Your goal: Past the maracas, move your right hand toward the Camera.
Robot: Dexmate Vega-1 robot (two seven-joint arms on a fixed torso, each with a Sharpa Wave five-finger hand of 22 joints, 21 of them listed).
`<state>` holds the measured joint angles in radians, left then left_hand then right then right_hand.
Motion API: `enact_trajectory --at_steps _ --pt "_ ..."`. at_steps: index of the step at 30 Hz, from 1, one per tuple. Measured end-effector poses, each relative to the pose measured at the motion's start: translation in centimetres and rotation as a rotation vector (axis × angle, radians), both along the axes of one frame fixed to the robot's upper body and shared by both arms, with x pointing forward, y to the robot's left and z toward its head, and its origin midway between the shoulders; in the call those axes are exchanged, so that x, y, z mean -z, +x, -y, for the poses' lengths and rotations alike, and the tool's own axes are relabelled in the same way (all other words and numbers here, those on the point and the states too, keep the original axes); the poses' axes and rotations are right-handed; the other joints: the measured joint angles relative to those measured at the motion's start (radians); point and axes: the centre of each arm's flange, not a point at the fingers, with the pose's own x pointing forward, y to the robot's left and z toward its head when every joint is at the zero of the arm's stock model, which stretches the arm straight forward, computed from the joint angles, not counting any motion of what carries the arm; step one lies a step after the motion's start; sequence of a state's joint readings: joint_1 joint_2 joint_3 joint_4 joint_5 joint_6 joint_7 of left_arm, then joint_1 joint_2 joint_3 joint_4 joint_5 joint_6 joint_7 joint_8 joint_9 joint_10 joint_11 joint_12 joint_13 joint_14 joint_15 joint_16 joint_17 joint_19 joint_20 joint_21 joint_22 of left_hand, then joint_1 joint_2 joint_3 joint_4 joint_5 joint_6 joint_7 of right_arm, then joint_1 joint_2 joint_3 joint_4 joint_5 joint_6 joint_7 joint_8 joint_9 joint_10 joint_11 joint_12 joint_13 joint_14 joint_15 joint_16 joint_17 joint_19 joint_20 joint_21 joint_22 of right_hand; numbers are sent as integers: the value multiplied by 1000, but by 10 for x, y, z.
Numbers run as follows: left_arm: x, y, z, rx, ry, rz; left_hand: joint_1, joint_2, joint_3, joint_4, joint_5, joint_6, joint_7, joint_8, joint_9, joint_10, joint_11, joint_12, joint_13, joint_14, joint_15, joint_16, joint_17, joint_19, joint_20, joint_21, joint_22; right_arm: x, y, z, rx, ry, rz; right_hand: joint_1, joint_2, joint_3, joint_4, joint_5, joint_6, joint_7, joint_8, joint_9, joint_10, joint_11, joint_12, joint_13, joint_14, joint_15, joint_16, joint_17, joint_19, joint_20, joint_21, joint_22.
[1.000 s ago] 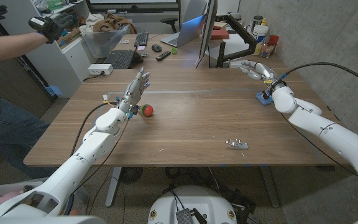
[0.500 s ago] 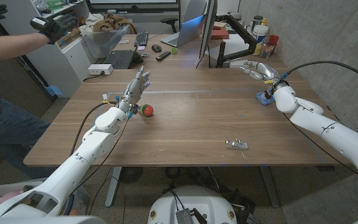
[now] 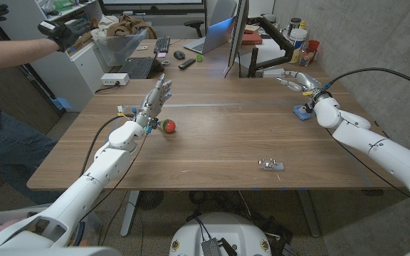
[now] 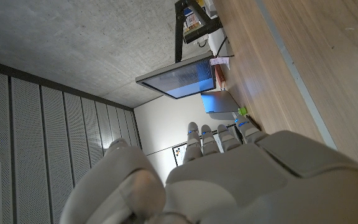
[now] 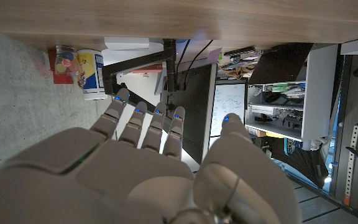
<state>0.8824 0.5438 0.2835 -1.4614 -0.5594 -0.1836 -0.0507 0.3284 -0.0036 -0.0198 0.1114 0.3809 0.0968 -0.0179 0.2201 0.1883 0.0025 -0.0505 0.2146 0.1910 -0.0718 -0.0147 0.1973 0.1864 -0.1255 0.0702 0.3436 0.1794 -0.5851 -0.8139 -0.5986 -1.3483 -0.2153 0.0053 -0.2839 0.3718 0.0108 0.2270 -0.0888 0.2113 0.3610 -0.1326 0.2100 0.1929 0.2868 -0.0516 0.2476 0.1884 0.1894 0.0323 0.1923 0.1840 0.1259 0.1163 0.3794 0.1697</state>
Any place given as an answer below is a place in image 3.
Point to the brown cloth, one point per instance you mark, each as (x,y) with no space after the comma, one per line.
(130,26)

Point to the yellow capped bottle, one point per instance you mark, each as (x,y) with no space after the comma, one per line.
(302,25)

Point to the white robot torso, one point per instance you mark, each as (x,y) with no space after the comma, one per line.
(240,231)

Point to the person with black gloves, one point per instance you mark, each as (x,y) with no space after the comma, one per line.
(77,71)

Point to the clear plastic metal clip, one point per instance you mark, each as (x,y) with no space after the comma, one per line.
(270,165)

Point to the thin computer monitor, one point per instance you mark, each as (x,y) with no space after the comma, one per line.
(238,32)

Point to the white power strip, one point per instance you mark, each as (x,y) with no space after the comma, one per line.
(114,79)

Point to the clear plastic bin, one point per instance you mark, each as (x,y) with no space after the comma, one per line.
(119,48)

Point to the grey table leg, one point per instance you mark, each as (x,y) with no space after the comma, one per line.
(309,213)
(129,213)

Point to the blue white toy camera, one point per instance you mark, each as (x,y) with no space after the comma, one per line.
(301,113)

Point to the clear jar with items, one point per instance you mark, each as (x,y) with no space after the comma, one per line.
(305,57)

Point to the cardboard box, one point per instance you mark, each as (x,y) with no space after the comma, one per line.
(84,42)

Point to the black office chair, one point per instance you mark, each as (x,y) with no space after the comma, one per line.
(194,24)

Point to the black round fan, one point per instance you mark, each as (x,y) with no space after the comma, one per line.
(149,200)

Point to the white cloth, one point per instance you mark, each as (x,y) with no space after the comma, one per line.
(102,30)

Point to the black lidded jar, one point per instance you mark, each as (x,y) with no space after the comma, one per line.
(294,24)

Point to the grey finned heatsink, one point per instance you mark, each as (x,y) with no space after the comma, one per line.
(211,247)

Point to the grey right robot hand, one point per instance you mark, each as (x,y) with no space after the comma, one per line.
(308,83)

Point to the black computer mouse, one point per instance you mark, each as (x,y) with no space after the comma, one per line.
(179,54)

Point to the red green yellow maraca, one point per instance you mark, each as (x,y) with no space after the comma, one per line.
(168,126)

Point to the narrow black keyboard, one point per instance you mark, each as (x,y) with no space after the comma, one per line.
(162,44)

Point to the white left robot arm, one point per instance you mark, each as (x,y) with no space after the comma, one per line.
(87,188)

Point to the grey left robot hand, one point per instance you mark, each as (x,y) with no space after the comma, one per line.
(153,103)

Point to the silver open laptop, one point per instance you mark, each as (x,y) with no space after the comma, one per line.
(215,37)

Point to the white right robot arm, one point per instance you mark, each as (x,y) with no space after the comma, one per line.
(386,154)

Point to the pink sticky note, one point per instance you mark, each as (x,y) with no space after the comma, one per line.
(161,54)

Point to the pink soft toy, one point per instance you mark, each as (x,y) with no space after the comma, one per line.
(5,225)

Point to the white plastic jar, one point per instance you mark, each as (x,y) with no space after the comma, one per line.
(298,38)

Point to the small green cup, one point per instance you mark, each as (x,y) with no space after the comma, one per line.
(199,58)

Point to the gloved hand with white label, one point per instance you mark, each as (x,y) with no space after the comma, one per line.
(66,32)

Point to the small white box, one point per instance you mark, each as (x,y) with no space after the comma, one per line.
(272,73)

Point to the large black framed screen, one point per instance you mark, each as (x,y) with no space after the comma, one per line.
(151,8)

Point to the black remote control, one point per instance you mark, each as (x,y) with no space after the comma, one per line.
(186,63)

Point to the small white device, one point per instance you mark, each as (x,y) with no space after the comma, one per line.
(142,47)

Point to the bare person forearm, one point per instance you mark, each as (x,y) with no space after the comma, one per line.
(13,53)

